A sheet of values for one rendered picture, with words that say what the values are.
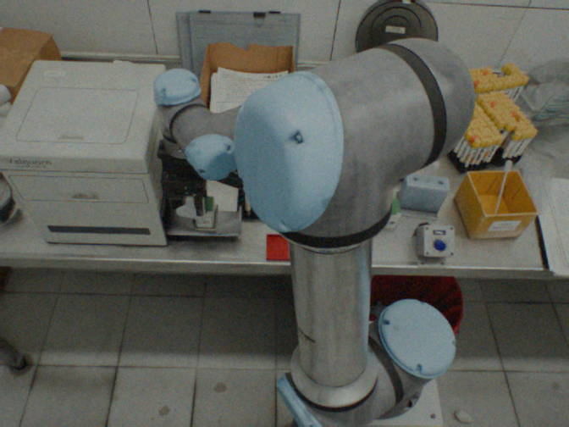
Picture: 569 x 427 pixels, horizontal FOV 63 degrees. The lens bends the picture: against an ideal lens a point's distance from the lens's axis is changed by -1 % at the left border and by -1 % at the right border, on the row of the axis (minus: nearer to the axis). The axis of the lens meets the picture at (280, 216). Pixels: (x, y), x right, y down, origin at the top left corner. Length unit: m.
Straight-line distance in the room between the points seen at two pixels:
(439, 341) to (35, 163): 0.75
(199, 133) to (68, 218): 0.44
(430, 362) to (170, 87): 0.56
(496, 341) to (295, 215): 1.86
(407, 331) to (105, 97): 0.71
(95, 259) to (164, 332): 0.89
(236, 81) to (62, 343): 1.23
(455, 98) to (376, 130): 0.08
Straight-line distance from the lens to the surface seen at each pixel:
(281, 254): 1.09
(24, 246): 1.21
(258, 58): 1.41
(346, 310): 0.50
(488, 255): 1.22
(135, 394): 1.92
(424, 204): 1.20
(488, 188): 1.30
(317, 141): 0.34
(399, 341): 0.70
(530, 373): 2.18
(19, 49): 1.43
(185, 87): 0.79
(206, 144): 0.72
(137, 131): 0.93
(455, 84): 0.42
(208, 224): 1.06
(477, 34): 1.56
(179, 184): 0.94
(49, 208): 1.07
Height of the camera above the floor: 1.81
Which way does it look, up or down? 54 degrees down
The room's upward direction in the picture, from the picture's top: 5 degrees clockwise
